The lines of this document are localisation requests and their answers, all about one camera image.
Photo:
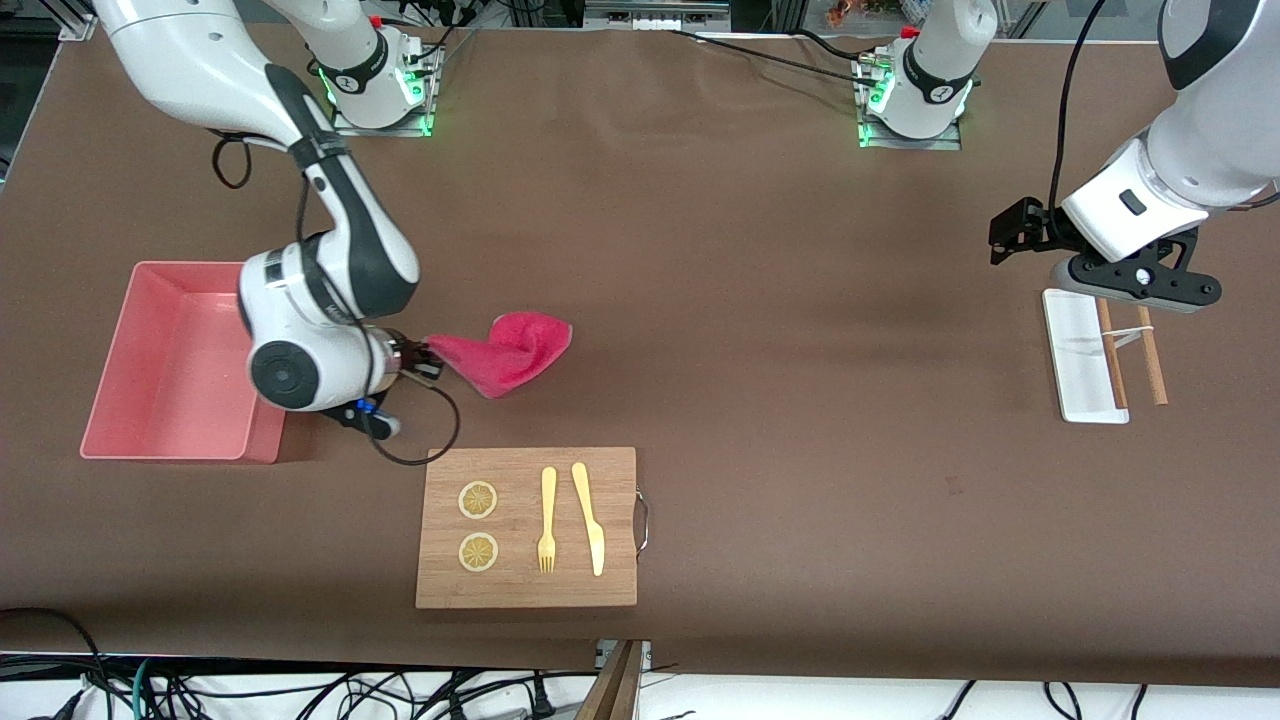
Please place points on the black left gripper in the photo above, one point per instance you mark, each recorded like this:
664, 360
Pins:
1045, 229

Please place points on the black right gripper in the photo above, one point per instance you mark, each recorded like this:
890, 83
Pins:
411, 357

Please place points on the pink grey-backed microfibre cloth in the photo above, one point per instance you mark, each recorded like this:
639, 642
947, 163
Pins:
510, 350

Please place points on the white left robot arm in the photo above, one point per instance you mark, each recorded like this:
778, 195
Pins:
1200, 140

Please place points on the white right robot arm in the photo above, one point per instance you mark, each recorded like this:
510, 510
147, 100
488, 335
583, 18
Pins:
340, 260

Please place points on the white rectangular tray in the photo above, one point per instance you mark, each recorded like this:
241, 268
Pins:
1075, 360

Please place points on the lemon slice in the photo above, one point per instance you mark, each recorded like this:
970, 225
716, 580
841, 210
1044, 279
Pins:
478, 552
478, 500

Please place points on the thin white rack crossbar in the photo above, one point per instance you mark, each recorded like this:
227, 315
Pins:
1135, 334

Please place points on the wooden rack rod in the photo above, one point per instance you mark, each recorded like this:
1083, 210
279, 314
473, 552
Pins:
1155, 370
1115, 370

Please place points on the yellow plastic fork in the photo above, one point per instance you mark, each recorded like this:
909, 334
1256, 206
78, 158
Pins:
547, 520

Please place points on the yellow plastic knife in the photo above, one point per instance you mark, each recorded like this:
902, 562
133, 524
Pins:
590, 520

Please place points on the wooden cutting board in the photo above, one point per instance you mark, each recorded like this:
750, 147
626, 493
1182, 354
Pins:
525, 590

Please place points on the pink plastic bin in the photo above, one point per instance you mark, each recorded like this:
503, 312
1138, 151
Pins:
170, 370

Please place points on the aluminium frame post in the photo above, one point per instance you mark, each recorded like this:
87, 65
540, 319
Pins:
615, 690

